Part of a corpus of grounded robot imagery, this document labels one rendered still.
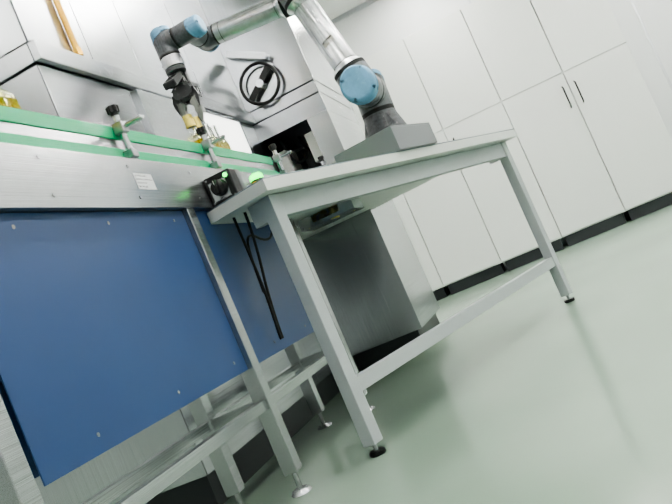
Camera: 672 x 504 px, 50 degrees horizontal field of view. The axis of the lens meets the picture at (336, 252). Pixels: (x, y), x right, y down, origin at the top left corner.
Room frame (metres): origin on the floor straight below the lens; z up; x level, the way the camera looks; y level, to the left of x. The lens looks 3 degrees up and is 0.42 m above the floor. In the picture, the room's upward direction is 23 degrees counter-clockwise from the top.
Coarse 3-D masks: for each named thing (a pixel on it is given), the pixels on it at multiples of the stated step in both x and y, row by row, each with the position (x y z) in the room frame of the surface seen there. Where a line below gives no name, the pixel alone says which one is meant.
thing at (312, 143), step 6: (312, 132) 3.57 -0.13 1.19; (306, 138) 3.58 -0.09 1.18; (312, 138) 3.57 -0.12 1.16; (312, 144) 3.58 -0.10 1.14; (312, 150) 3.58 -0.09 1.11; (318, 150) 3.57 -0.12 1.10; (288, 156) 3.64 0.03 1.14; (294, 156) 3.75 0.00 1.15; (318, 156) 3.58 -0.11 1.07; (282, 162) 3.64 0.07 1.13; (288, 162) 3.64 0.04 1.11; (288, 168) 3.64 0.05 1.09; (294, 168) 3.66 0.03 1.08; (300, 168) 3.76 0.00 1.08
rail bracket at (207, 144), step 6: (204, 126) 2.07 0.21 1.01; (198, 132) 2.06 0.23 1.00; (204, 132) 2.06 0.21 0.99; (204, 138) 2.06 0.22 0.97; (216, 138) 2.05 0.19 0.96; (222, 138) 2.05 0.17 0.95; (204, 144) 2.06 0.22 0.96; (210, 144) 2.05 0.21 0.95; (204, 150) 2.06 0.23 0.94; (210, 150) 2.06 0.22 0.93; (210, 156) 2.06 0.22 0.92; (216, 162) 2.05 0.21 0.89; (216, 168) 2.05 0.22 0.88
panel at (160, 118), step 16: (144, 96) 2.45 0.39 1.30; (160, 96) 2.58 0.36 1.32; (144, 112) 2.42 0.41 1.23; (160, 112) 2.52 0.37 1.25; (176, 112) 2.66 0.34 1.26; (192, 112) 2.80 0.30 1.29; (208, 112) 2.96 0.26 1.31; (144, 128) 2.43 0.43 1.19; (160, 128) 2.47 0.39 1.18; (176, 128) 2.60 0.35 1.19
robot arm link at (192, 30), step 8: (192, 16) 2.42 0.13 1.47; (176, 24) 2.45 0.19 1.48; (184, 24) 2.42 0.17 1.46; (192, 24) 2.42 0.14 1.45; (200, 24) 2.43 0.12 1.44; (176, 32) 2.43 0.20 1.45; (184, 32) 2.43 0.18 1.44; (192, 32) 2.43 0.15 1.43; (200, 32) 2.43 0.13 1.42; (176, 40) 2.44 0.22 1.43; (184, 40) 2.45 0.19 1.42; (192, 40) 2.46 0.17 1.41; (200, 40) 2.49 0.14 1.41
